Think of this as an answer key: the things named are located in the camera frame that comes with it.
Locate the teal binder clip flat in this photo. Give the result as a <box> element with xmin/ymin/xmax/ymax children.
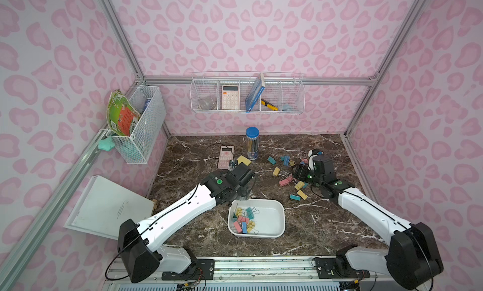
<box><xmin>267</xmin><ymin>156</ymin><xmax>276</xmax><ymax>165</ymax></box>

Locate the green snack bag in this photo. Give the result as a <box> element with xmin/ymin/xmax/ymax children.
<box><xmin>106</xmin><ymin>90</ymin><xmax>141</xmax><ymax>137</ymax></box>

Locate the blue book in shelf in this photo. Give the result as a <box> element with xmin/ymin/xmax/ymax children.
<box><xmin>245</xmin><ymin>73</ymin><xmax>265</xmax><ymax>112</ymax></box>

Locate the yellow utility knife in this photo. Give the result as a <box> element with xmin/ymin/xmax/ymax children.
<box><xmin>260</xmin><ymin>99</ymin><xmax>279</xmax><ymax>112</ymax></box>

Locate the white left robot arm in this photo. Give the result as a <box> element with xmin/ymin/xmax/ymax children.
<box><xmin>118</xmin><ymin>163</ymin><xmax>255</xmax><ymax>283</ymax></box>

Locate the white calculator in shelf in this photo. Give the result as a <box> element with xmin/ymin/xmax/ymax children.
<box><xmin>221</xmin><ymin>85</ymin><xmax>240</xmax><ymax>111</ymax></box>

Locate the yellow sticky note pad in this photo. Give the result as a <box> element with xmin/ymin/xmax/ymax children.
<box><xmin>237</xmin><ymin>155</ymin><xmax>252</xmax><ymax>166</ymax></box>

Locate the white wire wall shelf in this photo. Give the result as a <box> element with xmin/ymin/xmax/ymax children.
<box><xmin>190</xmin><ymin>71</ymin><xmax>305</xmax><ymax>114</ymax></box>

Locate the pink calculator on table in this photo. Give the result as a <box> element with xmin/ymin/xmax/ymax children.
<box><xmin>218</xmin><ymin>145</ymin><xmax>235</xmax><ymax>170</ymax></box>

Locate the blue lid pencil tube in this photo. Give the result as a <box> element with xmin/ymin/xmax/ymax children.
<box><xmin>245</xmin><ymin>127</ymin><xmax>259</xmax><ymax>160</ymax></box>

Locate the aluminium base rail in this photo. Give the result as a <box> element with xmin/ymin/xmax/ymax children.
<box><xmin>109</xmin><ymin>254</ymin><xmax>427</xmax><ymax>284</ymax></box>

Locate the teal binder clip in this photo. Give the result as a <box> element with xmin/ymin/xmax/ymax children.
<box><xmin>267</xmin><ymin>156</ymin><xmax>276</xmax><ymax>165</ymax></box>
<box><xmin>245</xmin><ymin>207</ymin><xmax>259</xmax><ymax>220</ymax></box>

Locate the mint green wall hook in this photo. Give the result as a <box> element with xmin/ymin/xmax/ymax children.
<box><xmin>98</xmin><ymin>136</ymin><xmax>115</xmax><ymax>151</ymax></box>

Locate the white paper board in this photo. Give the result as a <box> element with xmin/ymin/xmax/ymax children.
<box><xmin>64</xmin><ymin>175</ymin><xmax>155</xmax><ymax>240</ymax></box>

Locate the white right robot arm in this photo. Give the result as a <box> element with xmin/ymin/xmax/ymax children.
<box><xmin>291</xmin><ymin>150</ymin><xmax>444</xmax><ymax>290</ymax></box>

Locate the dark pink binder clip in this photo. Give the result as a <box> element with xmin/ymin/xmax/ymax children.
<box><xmin>233</xmin><ymin>221</ymin><xmax>243</xmax><ymax>233</ymax></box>

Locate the white storage tray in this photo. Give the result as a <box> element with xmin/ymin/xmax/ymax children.
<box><xmin>227</xmin><ymin>199</ymin><xmax>286</xmax><ymax>239</ymax></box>

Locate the white mesh wall basket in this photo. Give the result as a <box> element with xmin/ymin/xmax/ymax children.
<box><xmin>109</xmin><ymin>85</ymin><xmax>167</xmax><ymax>165</ymax></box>

